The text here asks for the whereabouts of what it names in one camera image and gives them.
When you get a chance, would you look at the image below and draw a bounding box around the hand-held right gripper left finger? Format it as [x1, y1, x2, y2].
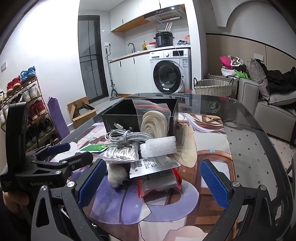
[30, 159, 121, 241]

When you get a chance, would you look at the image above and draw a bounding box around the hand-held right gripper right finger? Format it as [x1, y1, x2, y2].
[199, 159, 281, 241]

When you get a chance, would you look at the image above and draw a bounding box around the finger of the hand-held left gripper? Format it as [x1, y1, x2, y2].
[26, 142, 71, 161]
[34, 151, 94, 181]

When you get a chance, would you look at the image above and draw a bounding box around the bag of white shoelaces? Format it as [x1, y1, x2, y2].
[94, 144, 139, 163]

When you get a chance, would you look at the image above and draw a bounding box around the grey cable bundle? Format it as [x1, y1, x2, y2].
[105, 122, 151, 149]

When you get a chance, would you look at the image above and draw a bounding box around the black cardboard box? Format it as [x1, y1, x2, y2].
[101, 98, 179, 139]

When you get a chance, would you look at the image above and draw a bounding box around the white paper packet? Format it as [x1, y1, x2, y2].
[129, 156, 181, 179]

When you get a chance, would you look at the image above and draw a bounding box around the white foam piece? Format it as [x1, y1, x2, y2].
[140, 136, 177, 159]

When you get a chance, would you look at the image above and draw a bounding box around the person's left hand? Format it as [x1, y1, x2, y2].
[3, 189, 32, 223]

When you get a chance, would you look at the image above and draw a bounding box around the green packet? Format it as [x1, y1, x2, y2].
[80, 143, 109, 153]

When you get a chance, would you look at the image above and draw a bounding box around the beige fabric pouch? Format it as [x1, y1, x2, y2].
[107, 162, 130, 189]

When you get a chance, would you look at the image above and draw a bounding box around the purple mat bag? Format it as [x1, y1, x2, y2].
[47, 97, 70, 140]

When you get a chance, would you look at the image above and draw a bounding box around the shoe rack with shoes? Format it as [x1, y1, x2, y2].
[0, 66, 55, 149]

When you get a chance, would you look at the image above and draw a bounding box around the open cardboard box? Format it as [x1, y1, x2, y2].
[67, 96, 99, 128]

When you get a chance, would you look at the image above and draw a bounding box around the red-edged zip bag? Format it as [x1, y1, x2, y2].
[137, 169, 184, 199]

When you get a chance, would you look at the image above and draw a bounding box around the wooden shoe rack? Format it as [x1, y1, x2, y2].
[0, 76, 60, 154]

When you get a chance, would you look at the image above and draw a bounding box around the grey sofa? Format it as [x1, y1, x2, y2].
[238, 77, 296, 146]

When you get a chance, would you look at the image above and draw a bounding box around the mop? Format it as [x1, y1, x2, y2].
[105, 47, 119, 100]

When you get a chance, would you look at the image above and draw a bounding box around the dark glass door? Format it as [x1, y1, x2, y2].
[78, 15, 109, 104]

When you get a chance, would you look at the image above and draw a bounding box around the wicker basket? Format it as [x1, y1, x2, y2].
[193, 77, 235, 97]

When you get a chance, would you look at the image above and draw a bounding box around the white counter cabinet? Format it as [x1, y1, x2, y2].
[110, 50, 151, 95]

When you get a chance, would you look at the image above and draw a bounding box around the grey cushion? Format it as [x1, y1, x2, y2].
[267, 89, 296, 106]
[248, 58, 271, 100]

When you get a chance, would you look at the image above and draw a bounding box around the white cloth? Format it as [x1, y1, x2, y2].
[221, 67, 240, 80]

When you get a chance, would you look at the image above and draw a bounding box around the green plastic bag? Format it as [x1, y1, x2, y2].
[235, 70, 251, 80]

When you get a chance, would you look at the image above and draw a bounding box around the white washing machine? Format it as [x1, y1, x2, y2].
[149, 48, 192, 94]

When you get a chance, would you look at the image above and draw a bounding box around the black jacket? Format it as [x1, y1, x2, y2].
[255, 59, 296, 96]

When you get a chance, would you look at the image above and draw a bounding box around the pink cloth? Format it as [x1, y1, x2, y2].
[219, 56, 234, 69]

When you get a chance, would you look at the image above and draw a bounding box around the brown white plush mask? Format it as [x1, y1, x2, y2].
[228, 55, 242, 68]

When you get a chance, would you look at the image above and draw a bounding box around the black pressure cooker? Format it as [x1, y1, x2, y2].
[154, 31, 175, 48]

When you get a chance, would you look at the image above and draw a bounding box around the white router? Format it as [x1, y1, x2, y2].
[158, 22, 173, 33]

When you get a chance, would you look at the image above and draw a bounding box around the range hood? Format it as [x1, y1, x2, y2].
[143, 6, 187, 23]

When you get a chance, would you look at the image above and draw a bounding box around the white wall cabinet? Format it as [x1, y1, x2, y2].
[110, 0, 186, 32]

